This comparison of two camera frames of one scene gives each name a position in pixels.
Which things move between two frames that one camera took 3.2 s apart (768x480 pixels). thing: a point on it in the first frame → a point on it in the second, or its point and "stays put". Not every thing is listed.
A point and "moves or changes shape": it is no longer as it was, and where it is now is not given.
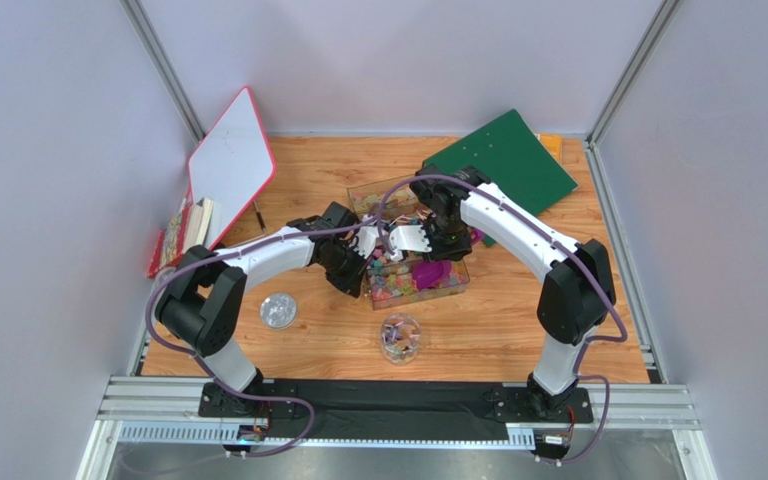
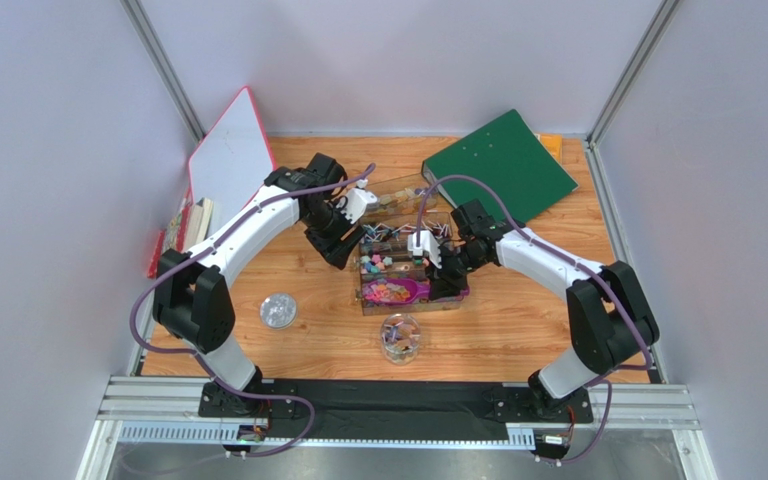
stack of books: [188, 231] stays put
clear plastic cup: [400, 339] stays put
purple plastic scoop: [430, 274] moves or changes shape
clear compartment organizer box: [395, 285] → [423, 305]
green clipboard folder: [507, 154] stays put
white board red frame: [232, 166] stays put
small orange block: [553, 143] stays put
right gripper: [450, 242] → [443, 267]
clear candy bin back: [368, 199] stays put
